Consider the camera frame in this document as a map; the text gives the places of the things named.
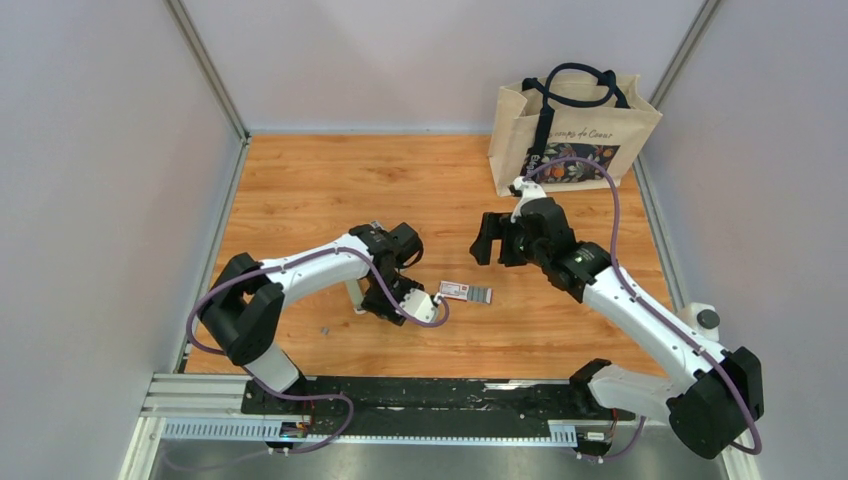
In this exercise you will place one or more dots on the white bottle black cap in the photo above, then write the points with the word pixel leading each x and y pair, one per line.
pixel 702 318

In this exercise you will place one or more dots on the red white staple box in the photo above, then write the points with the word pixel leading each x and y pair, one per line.
pixel 466 292

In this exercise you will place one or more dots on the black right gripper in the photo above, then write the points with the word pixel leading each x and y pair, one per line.
pixel 494 227

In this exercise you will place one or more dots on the beige tote bag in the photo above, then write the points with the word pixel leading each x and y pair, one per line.
pixel 569 129

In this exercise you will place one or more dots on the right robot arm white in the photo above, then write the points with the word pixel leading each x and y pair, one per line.
pixel 709 395

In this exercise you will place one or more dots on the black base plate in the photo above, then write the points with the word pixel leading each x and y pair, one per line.
pixel 432 407

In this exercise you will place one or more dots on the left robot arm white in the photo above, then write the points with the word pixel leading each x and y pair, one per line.
pixel 242 310

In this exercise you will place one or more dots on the slotted aluminium rail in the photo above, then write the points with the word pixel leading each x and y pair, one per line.
pixel 210 406

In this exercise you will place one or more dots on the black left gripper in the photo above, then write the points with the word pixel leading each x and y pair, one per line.
pixel 388 312

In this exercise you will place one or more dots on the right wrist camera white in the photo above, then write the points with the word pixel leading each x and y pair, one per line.
pixel 525 190

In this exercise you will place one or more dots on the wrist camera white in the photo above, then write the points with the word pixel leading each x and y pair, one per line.
pixel 525 190
pixel 420 307

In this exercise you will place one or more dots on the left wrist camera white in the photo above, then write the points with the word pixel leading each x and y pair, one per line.
pixel 420 307

